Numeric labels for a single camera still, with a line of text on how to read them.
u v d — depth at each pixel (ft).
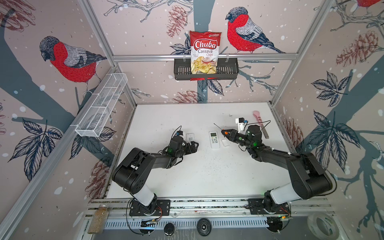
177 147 2.41
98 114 2.45
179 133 2.76
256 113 3.64
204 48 2.73
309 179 1.45
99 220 2.20
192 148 2.75
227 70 3.10
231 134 2.64
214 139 3.21
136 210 2.39
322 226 2.32
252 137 2.32
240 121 2.67
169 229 1.98
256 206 2.44
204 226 1.95
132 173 1.47
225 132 2.79
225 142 3.19
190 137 3.28
